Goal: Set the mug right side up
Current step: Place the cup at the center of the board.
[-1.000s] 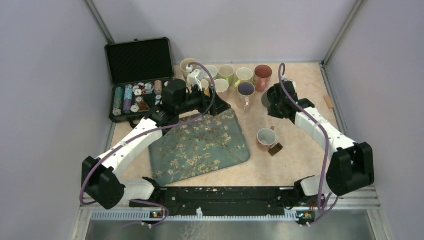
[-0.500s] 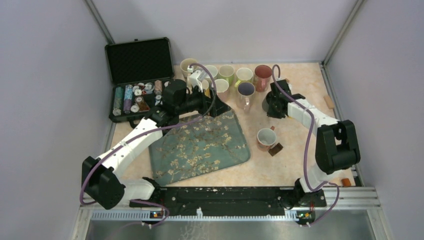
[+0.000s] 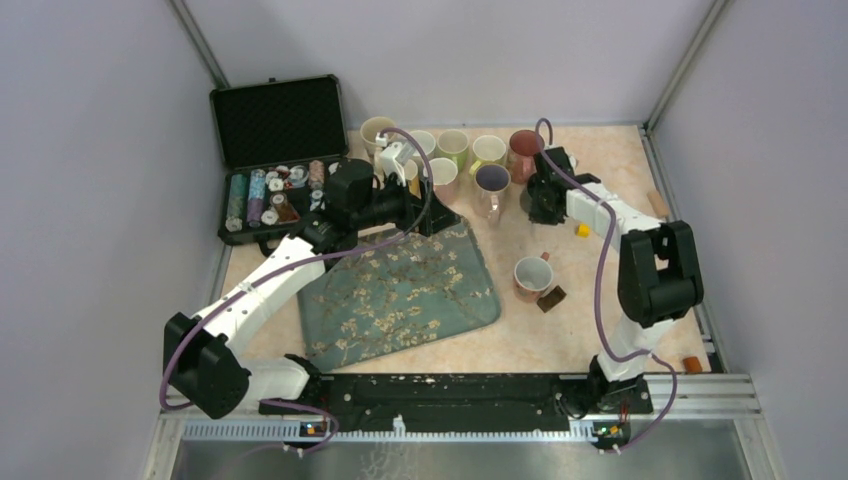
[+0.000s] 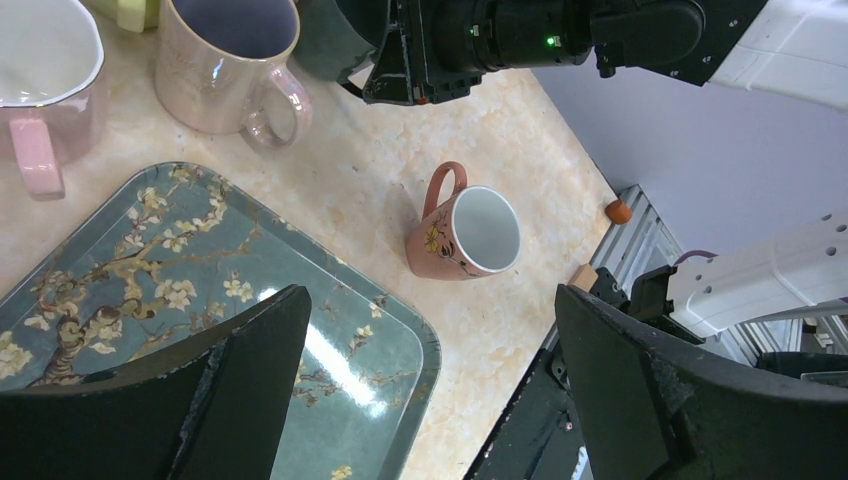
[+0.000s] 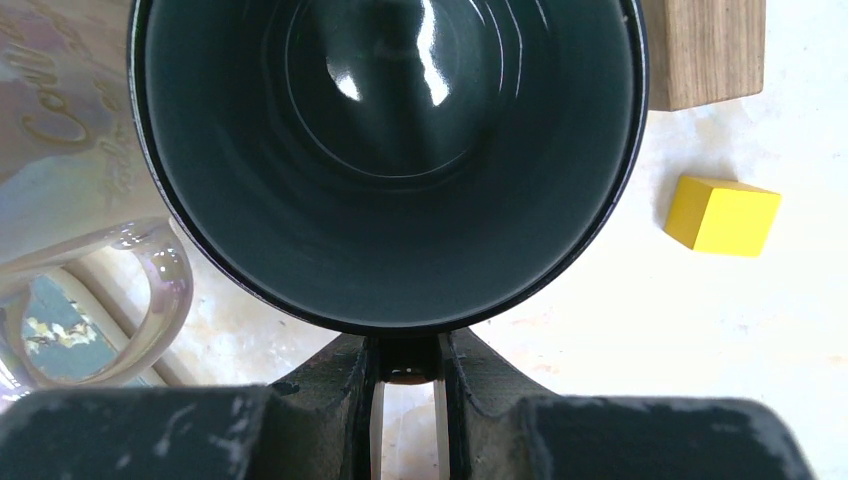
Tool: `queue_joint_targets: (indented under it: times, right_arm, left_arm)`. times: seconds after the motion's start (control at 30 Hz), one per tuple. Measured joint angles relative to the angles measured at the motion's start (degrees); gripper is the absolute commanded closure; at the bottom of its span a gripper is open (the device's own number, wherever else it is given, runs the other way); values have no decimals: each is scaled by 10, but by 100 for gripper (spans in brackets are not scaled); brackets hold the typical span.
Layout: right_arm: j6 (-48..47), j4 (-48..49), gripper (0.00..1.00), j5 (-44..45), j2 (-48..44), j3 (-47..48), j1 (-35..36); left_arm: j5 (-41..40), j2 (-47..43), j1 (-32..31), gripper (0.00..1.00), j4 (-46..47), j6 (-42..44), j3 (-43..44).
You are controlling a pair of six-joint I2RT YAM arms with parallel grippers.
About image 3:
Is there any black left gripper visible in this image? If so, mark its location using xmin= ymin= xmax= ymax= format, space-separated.
xmin=352 ymin=168 xmax=460 ymax=236

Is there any pink upside-down mug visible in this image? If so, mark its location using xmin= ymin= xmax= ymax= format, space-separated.
xmin=429 ymin=158 xmax=459 ymax=206

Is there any red-bottomed glass mug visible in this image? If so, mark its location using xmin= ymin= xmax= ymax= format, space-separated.
xmin=507 ymin=129 xmax=545 ymax=185

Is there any black upside-down mug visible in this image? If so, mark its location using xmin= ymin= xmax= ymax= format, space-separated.
xmin=472 ymin=163 xmax=511 ymax=227

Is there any lime green faceted mug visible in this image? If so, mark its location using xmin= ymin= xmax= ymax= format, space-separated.
xmin=468 ymin=135 xmax=508 ymax=175

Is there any light green mug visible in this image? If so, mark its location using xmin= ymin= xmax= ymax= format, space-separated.
xmin=436 ymin=129 xmax=471 ymax=172

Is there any white and blue mug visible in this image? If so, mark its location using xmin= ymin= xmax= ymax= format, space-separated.
xmin=410 ymin=130 xmax=436 ymax=159

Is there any terracotta upside-down mug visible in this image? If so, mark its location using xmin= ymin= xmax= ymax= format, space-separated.
xmin=513 ymin=252 xmax=554 ymax=303

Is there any cream patterned mug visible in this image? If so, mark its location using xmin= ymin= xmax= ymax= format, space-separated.
xmin=360 ymin=116 xmax=396 ymax=160

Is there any yellow upside-down mug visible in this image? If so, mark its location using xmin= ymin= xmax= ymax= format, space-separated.
xmin=404 ymin=160 xmax=421 ymax=198

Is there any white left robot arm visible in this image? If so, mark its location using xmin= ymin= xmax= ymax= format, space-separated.
xmin=159 ymin=160 xmax=459 ymax=419

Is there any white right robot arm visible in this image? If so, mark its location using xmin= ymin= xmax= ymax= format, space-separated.
xmin=528 ymin=147 xmax=704 ymax=412

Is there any small yellow cube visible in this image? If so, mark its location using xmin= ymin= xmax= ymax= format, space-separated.
xmin=575 ymin=223 xmax=592 ymax=238

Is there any teal floral serving tray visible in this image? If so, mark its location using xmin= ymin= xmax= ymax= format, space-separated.
xmin=298 ymin=219 xmax=502 ymax=371

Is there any dark brown wooden block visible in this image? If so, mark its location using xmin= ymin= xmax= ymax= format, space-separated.
xmin=536 ymin=285 xmax=567 ymax=313

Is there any light wooden block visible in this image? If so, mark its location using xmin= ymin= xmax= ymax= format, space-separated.
xmin=646 ymin=190 xmax=671 ymax=219

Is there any black poker chip case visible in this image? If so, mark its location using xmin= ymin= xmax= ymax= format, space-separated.
xmin=209 ymin=74 xmax=349 ymax=247

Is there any orange-brown wooden block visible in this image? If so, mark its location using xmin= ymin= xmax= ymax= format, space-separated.
xmin=682 ymin=356 xmax=704 ymax=374

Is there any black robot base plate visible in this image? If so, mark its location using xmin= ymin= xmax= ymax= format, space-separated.
xmin=296 ymin=373 xmax=654 ymax=433

